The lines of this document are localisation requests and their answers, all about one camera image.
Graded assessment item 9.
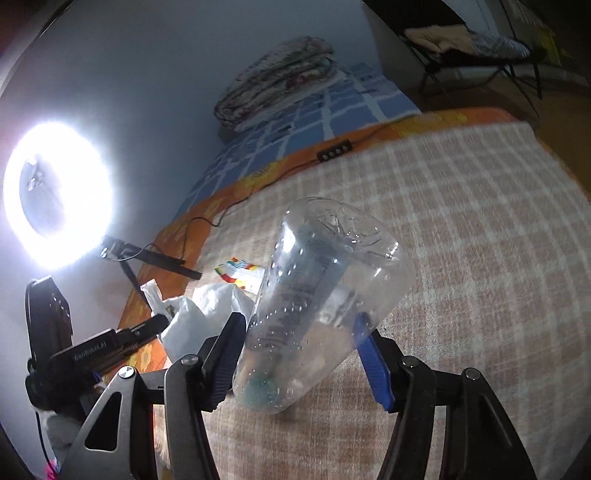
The white ring light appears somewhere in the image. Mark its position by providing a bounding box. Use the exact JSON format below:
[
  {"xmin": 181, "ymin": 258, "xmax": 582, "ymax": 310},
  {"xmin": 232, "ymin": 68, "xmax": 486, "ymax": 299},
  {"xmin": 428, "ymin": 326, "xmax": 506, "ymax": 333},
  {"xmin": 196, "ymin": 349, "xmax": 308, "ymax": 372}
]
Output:
[{"xmin": 2, "ymin": 121, "xmax": 116, "ymax": 271}]

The black tripod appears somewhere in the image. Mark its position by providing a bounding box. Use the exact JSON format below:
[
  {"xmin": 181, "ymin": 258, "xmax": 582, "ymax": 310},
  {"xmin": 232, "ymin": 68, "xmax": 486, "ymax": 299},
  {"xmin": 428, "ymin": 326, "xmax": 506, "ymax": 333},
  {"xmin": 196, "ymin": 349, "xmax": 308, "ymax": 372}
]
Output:
[{"xmin": 100, "ymin": 236, "xmax": 204, "ymax": 296}]

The black cable controller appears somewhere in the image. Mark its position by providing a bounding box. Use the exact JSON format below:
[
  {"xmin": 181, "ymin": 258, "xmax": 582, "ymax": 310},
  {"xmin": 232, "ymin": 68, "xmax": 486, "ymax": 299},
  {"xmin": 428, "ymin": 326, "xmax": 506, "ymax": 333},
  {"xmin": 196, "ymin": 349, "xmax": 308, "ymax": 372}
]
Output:
[{"xmin": 318, "ymin": 141, "xmax": 354, "ymax": 162}]

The beige plaid cloth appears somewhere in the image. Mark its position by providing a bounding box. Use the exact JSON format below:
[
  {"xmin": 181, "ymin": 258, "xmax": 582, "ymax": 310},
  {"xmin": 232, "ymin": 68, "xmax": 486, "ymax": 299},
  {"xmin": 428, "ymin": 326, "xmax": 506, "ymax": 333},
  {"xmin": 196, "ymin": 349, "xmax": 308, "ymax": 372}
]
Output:
[{"xmin": 152, "ymin": 117, "xmax": 591, "ymax": 480}]

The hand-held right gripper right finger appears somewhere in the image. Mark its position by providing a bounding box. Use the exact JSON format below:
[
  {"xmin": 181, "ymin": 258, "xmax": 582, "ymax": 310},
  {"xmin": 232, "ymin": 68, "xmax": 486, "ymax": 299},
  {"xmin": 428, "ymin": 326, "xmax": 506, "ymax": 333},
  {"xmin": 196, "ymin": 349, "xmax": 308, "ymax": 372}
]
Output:
[{"xmin": 353, "ymin": 313, "xmax": 539, "ymax": 480}]

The clear plastic bottle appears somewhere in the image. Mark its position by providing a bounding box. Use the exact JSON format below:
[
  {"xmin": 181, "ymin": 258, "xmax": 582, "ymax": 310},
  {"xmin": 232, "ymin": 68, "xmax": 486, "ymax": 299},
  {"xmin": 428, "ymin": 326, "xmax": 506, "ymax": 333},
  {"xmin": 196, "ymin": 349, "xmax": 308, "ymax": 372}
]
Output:
[{"xmin": 232, "ymin": 196, "xmax": 402, "ymax": 415}]

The blue checked bed sheet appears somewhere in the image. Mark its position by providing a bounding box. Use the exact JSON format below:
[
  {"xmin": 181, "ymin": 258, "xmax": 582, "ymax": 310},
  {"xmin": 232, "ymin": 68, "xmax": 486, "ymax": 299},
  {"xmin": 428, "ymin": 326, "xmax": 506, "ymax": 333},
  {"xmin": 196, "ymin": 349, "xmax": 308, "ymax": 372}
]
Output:
[{"xmin": 185, "ymin": 62, "xmax": 423, "ymax": 217}]

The white plastic bag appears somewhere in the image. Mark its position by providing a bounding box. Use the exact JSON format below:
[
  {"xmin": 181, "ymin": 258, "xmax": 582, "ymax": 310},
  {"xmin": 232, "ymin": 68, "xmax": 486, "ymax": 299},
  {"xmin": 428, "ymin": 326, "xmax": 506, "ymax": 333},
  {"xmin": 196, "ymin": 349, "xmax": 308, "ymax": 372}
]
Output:
[{"xmin": 140, "ymin": 258, "xmax": 269, "ymax": 365}]

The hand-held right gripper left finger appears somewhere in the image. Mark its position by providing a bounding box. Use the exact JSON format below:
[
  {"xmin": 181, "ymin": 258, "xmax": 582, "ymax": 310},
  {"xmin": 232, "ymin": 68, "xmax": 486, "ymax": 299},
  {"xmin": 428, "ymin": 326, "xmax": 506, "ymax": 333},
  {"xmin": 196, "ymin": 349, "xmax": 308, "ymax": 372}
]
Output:
[{"xmin": 65, "ymin": 311, "xmax": 247, "ymax": 480}]

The striped cloth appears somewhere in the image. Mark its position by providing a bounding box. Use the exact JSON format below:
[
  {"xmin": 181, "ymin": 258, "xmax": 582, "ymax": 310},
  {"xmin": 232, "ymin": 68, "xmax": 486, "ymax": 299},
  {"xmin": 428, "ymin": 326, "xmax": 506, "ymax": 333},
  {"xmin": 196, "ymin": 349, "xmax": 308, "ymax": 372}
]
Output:
[{"xmin": 466, "ymin": 30, "xmax": 532, "ymax": 61}]

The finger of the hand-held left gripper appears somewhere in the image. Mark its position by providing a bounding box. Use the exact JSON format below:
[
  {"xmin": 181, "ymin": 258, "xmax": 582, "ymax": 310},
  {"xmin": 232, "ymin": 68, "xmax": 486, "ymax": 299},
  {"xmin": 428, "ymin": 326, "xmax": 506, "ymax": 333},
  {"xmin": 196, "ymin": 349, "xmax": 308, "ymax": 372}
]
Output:
[{"xmin": 113, "ymin": 315, "xmax": 171, "ymax": 352}]

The black folding chair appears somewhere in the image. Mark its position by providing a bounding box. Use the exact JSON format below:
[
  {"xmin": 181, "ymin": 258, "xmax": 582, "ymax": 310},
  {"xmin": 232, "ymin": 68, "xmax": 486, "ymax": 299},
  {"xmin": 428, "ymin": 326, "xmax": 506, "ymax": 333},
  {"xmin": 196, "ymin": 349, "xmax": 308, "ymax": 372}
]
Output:
[{"xmin": 365, "ymin": 0, "xmax": 550, "ymax": 116}]

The black cable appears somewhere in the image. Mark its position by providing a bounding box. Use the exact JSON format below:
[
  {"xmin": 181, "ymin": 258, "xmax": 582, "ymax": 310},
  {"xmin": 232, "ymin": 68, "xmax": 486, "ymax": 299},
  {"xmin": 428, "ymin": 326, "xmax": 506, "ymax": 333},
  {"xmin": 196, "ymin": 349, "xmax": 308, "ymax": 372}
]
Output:
[{"xmin": 178, "ymin": 124, "xmax": 389, "ymax": 264}]

